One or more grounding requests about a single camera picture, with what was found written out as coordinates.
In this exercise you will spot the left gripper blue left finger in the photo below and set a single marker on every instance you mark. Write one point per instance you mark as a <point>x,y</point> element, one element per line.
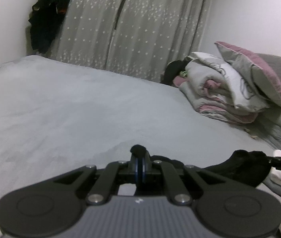
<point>132,166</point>

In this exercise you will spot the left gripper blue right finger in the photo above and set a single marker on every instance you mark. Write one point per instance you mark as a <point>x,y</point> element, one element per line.
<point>148,167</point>

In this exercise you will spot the black garment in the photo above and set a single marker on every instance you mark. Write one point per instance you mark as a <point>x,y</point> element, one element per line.
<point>250,168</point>

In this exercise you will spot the black clothes hanging in corner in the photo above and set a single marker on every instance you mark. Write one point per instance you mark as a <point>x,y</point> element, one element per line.
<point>46,19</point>

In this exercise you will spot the pink grey pillow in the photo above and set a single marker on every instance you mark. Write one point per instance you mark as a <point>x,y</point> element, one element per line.
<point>257,72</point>

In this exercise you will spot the black item behind quilt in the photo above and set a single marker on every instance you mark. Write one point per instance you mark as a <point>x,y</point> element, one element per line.
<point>172,70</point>

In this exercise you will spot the folded pink white quilt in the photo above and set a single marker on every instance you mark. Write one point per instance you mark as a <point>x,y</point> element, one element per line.
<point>216,90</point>

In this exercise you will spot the grey bed sheet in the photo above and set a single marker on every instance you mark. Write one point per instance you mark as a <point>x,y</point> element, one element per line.
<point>63,130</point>

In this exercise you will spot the grey dotted curtain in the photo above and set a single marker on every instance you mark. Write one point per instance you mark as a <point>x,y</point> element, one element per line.
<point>137,38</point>

